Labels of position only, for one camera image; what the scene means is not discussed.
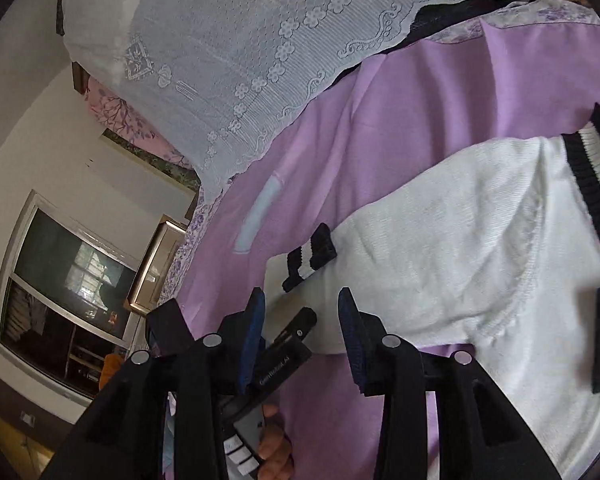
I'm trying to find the white knit sweater black trim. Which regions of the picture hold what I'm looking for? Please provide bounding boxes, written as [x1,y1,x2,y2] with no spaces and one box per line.
[264,107,600,479]

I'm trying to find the person's left hand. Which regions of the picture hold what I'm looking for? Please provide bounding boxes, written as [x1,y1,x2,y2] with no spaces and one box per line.
[257,404,294,480]

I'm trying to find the orange garment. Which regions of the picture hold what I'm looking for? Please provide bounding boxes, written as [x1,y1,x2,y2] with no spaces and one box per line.
[98,353,124,390]

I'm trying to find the sliding glass window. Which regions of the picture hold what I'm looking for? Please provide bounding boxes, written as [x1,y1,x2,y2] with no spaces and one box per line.
[0,191,140,405]

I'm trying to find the gold framed headboard panel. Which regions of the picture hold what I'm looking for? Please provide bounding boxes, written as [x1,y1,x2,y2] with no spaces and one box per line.
[125,216,186,316]

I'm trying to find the pink floral cloth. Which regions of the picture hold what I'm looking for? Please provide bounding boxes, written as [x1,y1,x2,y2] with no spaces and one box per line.
[85,76,193,169]

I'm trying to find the white lace cover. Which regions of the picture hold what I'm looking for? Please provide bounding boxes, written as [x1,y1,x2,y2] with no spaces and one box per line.
[62,0,464,197]

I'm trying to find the purple bed sheet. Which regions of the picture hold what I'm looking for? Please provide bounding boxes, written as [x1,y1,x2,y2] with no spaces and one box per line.
[167,0,600,479]

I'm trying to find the white wall switch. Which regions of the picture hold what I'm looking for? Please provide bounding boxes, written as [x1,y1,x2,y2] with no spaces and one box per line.
[19,411,35,428]

